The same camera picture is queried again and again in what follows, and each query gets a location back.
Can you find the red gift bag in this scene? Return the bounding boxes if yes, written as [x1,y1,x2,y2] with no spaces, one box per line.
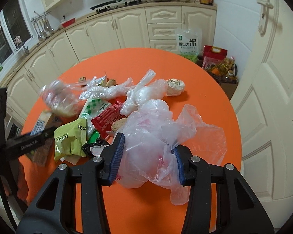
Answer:
[202,45,228,69]

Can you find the medium ginger piece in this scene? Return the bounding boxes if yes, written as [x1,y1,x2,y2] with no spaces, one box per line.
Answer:
[99,79,117,88]

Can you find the yellow green snack bag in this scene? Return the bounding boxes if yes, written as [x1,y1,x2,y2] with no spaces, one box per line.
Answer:
[54,118,87,161]

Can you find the white door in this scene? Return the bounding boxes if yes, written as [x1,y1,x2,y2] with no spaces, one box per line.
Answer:
[231,0,293,229]

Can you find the red snack wrapper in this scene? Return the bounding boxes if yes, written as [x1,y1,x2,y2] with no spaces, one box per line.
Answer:
[91,100,125,139]

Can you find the sink faucet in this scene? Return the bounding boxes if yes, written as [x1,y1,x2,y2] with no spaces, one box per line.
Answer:
[13,36,29,56]

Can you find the door handle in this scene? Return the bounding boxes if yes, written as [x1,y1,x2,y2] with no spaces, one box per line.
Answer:
[256,0,274,36]

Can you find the pink printed plastic bag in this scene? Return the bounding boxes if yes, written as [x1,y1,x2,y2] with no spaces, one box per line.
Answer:
[116,99,227,206]

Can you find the brown milk carton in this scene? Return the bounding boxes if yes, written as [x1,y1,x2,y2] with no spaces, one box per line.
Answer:
[26,110,62,166]

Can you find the white rice bag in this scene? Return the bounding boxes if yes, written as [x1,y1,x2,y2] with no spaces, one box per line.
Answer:
[175,28,202,63]

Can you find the brown cardboard box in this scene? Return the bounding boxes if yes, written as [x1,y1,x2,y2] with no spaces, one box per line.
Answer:
[220,77,239,100]

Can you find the lower kitchen cabinets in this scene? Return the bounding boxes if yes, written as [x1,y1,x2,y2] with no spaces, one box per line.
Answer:
[2,2,217,124]

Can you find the clear bag with bread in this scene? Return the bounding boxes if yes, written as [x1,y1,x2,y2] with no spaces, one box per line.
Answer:
[39,80,82,118]

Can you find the black plastic bag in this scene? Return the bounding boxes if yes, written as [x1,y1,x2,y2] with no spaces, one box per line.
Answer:
[81,138,110,158]

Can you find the small ginger piece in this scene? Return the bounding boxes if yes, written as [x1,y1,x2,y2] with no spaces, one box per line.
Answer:
[78,77,87,82]

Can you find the white rolled plastic bag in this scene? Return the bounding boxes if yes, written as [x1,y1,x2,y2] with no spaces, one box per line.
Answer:
[120,69,168,116]

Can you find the orange round table mat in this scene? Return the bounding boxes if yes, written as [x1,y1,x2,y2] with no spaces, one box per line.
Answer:
[16,47,243,234]

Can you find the gas stove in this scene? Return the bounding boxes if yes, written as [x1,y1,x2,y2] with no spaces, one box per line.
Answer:
[90,0,143,14]

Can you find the hanging utensil rack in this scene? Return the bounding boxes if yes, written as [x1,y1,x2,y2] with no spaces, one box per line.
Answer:
[31,11,55,42]

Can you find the crumpled paper ball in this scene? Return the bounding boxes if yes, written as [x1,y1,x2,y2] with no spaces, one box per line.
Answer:
[166,79,185,97]

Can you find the kitchen window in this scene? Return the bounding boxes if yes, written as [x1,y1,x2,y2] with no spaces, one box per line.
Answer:
[0,0,32,64]

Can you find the red basin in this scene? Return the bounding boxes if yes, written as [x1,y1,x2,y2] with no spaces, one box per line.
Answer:
[61,18,76,28]

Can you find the green checkered wrapper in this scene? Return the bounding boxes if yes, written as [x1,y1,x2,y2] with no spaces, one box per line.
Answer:
[79,98,112,139]

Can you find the clear twisted plastic wrapper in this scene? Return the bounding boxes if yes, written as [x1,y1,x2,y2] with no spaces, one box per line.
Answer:
[79,77,133,100]

